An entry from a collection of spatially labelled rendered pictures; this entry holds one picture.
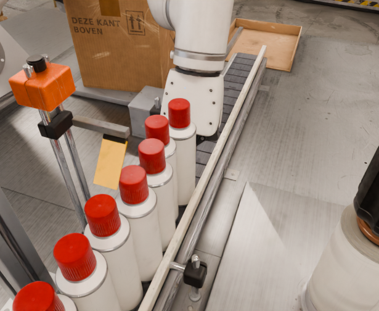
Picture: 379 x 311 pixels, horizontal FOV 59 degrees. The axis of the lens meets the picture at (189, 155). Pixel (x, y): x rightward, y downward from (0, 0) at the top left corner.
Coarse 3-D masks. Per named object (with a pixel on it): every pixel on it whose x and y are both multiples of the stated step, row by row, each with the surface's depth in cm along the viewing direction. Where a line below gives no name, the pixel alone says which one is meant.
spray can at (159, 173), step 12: (144, 144) 41; (156, 144) 41; (144, 156) 40; (156, 156) 40; (144, 168) 42; (156, 168) 42; (168, 168) 44; (156, 180) 42; (168, 180) 43; (156, 192) 43; (168, 192) 44; (168, 204) 46; (168, 216) 48; (168, 228) 49; (168, 240) 51
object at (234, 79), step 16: (240, 64) 101; (224, 80) 94; (240, 80) 94; (224, 96) 87; (224, 112) 82; (208, 144) 73; (224, 144) 73; (176, 224) 57; (176, 256) 56; (144, 288) 49
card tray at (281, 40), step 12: (240, 24) 133; (252, 24) 131; (264, 24) 130; (276, 24) 128; (240, 36) 127; (252, 36) 127; (264, 36) 127; (276, 36) 127; (288, 36) 127; (240, 48) 120; (252, 48) 120; (276, 48) 120; (288, 48) 120; (228, 60) 113; (276, 60) 113; (288, 60) 113
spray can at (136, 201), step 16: (128, 176) 37; (144, 176) 37; (128, 192) 37; (144, 192) 38; (128, 208) 39; (144, 208) 39; (144, 224) 40; (144, 240) 42; (160, 240) 46; (144, 256) 44; (160, 256) 48; (144, 272) 47
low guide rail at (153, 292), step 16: (256, 64) 93; (240, 96) 81; (224, 128) 72; (208, 160) 64; (208, 176) 62; (192, 208) 55; (176, 240) 51; (160, 272) 47; (160, 288) 47; (144, 304) 44
